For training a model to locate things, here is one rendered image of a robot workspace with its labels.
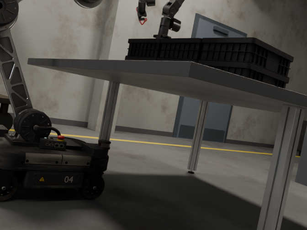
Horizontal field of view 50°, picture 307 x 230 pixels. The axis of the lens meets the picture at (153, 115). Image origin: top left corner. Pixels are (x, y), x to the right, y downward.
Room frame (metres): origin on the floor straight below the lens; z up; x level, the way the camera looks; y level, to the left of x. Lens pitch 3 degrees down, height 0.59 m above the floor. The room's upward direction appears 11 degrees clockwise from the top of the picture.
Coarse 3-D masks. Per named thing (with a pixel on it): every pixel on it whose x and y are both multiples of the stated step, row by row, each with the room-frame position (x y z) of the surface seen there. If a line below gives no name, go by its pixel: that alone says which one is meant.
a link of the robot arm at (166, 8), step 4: (172, 0) 1.96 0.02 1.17; (176, 0) 1.94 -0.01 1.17; (180, 0) 1.96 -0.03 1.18; (184, 0) 1.98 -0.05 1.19; (168, 4) 1.98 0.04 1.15; (172, 4) 1.93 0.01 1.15; (176, 4) 1.95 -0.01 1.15; (180, 4) 1.96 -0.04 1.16; (164, 8) 1.97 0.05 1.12; (168, 8) 1.94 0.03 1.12; (176, 8) 1.96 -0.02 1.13; (164, 12) 1.98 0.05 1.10; (168, 12) 1.94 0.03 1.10; (176, 12) 1.97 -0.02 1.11
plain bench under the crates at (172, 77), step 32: (32, 64) 2.03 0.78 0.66; (64, 64) 1.57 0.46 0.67; (96, 64) 1.28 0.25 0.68; (128, 64) 1.08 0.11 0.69; (160, 64) 0.94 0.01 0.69; (192, 64) 0.84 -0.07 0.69; (192, 96) 2.39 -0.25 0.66; (224, 96) 1.49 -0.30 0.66; (256, 96) 1.08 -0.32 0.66; (288, 96) 1.08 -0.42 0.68; (288, 128) 1.21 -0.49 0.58; (192, 160) 2.92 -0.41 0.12; (288, 160) 1.21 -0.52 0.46
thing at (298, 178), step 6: (306, 132) 3.52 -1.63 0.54; (306, 138) 3.50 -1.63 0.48; (306, 144) 3.49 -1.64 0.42; (306, 150) 3.48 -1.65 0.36; (300, 156) 3.53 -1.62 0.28; (306, 156) 3.46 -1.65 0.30; (300, 162) 3.51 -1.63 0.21; (306, 162) 3.45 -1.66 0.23; (300, 168) 3.50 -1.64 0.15; (306, 168) 3.43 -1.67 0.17; (300, 174) 3.48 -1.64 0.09; (306, 174) 3.42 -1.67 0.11; (300, 180) 3.47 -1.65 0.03; (306, 180) 3.41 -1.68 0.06
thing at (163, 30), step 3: (159, 27) 1.98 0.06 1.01; (162, 27) 1.96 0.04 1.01; (165, 27) 1.96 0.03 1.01; (168, 27) 1.97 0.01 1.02; (159, 30) 1.97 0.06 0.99; (162, 30) 1.96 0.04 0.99; (165, 30) 1.96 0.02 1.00; (168, 30) 1.98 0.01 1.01; (159, 33) 1.97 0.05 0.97; (162, 33) 1.96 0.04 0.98; (165, 33) 1.96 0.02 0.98; (153, 36) 2.01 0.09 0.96; (162, 36) 1.94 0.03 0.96; (165, 36) 1.94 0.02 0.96; (168, 36) 1.95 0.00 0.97
